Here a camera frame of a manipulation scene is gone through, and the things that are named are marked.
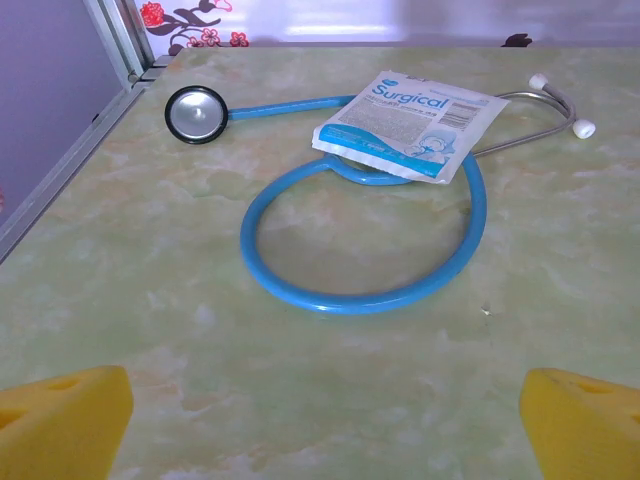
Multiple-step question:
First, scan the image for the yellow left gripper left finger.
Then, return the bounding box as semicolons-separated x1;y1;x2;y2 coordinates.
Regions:
0;365;134;480

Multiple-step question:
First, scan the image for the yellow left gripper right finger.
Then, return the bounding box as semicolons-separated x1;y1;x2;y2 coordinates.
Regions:
519;368;640;480

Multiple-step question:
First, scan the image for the blue stethoscope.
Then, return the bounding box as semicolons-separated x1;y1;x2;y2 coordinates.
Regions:
164;73;597;315

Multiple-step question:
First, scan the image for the white blue surgical mask packet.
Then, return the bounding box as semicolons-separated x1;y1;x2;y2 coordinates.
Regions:
311;70;510;186

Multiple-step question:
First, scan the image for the aluminium side rail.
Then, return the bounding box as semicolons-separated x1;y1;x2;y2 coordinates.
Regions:
0;69;169;264

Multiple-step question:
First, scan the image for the aluminium corner post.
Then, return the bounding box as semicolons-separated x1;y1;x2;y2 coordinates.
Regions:
82;0;174;86

